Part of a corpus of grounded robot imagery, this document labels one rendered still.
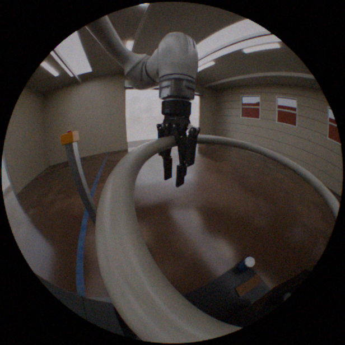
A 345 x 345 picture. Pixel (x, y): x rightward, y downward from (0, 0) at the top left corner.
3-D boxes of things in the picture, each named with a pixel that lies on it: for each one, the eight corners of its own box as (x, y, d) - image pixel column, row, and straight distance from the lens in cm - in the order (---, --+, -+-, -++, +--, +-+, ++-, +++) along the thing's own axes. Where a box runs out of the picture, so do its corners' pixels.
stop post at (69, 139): (112, 225, 146) (84, 129, 104) (112, 238, 134) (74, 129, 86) (98, 227, 153) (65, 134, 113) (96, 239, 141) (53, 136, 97)
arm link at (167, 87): (178, 71, 25) (177, 97, 23) (202, 83, 32) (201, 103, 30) (151, 80, 31) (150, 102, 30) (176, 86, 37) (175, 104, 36)
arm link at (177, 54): (207, 82, 32) (173, 88, 40) (206, 39, 39) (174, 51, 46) (174, 68, 24) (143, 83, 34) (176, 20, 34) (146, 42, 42)
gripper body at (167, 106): (154, 101, 30) (154, 135, 30) (179, 97, 24) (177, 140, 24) (174, 103, 35) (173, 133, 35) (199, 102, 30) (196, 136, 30)
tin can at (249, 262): (244, 273, 119) (251, 268, 109) (236, 268, 118) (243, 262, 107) (249, 265, 125) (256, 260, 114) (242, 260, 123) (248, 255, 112)
